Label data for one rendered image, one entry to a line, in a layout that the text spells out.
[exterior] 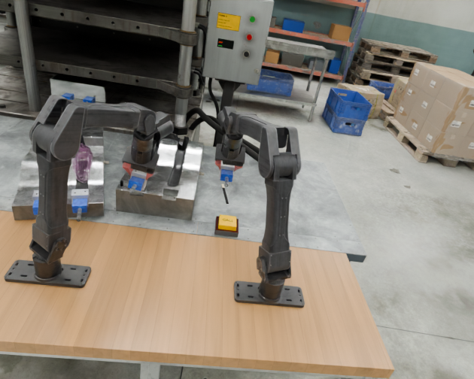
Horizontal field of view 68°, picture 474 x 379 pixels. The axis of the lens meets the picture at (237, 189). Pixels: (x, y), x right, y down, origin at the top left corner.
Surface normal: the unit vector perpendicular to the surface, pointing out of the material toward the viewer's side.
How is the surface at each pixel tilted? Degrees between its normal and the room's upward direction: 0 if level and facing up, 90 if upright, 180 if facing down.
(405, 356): 0
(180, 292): 0
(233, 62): 90
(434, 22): 90
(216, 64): 90
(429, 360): 0
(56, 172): 102
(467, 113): 83
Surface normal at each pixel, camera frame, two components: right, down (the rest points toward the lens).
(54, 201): 0.79, 0.42
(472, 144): 0.00, 0.62
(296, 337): 0.16, -0.84
